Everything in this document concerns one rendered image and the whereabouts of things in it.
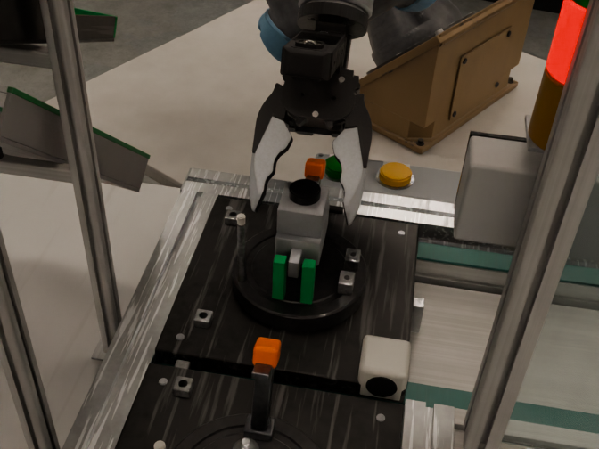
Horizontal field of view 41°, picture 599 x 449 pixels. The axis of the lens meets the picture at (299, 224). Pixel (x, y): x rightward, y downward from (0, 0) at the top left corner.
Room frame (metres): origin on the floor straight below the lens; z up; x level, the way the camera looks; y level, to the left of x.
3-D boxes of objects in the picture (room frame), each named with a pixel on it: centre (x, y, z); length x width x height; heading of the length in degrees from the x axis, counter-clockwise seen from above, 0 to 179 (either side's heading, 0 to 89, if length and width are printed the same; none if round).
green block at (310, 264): (0.55, -0.01, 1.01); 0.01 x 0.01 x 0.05; 82
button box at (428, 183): (0.79, -0.12, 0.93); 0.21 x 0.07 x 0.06; 82
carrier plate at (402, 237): (0.59, 0.00, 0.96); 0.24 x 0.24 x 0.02; 82
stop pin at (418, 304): (0.58, -0.13, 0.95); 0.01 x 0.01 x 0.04; 82
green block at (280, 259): (0.55, 0.02, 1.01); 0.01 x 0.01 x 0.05; 82
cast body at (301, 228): (0.58, 0.00, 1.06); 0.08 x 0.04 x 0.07; 172
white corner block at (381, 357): (0.48, -0.09, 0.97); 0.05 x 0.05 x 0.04; 82
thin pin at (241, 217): (0.57, 0.06, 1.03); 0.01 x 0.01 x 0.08
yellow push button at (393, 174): (0.79, -0.12, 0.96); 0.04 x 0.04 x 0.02
